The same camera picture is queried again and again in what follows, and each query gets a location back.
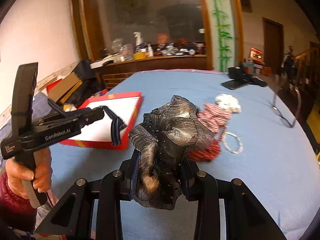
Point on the cardboard box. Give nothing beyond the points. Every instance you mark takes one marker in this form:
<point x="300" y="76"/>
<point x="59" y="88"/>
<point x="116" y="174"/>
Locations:
<point x="61" y="92"/>

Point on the black pouch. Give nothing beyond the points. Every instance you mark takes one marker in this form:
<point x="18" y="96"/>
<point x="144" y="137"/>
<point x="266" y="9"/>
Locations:
<point x="238" y="73"/>

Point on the red jewelry tray box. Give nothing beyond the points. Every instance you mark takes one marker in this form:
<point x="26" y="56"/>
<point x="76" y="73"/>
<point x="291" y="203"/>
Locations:
<point x="98" y="135"/>

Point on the wooden stair railing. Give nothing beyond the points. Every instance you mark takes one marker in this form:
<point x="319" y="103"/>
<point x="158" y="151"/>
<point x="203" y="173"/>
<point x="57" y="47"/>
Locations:
<point x="308" y="67"/>

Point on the black smartphone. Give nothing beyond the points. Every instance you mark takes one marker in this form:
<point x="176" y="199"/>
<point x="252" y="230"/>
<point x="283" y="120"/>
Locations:
<point x="234" y="84"/>

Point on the small white pump bottle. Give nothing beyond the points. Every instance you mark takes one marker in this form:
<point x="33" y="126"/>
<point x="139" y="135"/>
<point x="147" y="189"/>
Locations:
<point x="149" y="51"/>

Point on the white spray bottle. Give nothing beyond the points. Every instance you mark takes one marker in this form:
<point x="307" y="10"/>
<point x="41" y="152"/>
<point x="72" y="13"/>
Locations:
<point x="139" y="41"/>

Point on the red white plaid scrunchie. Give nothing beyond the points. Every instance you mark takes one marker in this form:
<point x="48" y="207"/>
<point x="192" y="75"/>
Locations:
<point x="213" y="117"/>

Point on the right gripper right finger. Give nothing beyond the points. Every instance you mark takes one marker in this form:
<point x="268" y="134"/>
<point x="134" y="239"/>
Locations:
<point x="246" y="217"/>

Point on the grey metallic scrunchie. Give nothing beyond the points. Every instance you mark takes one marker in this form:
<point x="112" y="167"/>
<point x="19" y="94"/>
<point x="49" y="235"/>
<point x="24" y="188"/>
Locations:
<point x="164" y="137"/>

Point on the blue tablecloth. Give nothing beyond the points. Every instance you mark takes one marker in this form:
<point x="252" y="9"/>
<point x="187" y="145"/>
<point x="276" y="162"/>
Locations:
<point x="277" y="163"/>

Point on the white dotted scrunchie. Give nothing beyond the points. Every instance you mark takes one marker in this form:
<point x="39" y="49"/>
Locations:
<point x="228" y="103"/>

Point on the blue striped strap watch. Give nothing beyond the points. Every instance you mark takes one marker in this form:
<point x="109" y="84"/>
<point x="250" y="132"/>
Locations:
<point x="117" y="125"/>

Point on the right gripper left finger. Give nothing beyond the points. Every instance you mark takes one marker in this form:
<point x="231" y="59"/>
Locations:
<point x="89" y="204"/>

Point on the brown wooden door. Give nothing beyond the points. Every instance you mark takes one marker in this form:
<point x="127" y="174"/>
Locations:
<point x="273" y="45"/>

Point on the eyeglasses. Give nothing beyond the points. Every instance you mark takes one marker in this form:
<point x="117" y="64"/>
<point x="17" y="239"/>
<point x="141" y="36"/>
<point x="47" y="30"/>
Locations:
<point x="280" y="115"/>

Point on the person's left hand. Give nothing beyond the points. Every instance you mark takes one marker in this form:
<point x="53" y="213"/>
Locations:
<point x="41" y="177"/>

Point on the wooden counter shelf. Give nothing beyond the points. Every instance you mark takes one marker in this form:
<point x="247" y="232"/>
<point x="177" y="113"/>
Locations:
<point x="153" y="63"/>

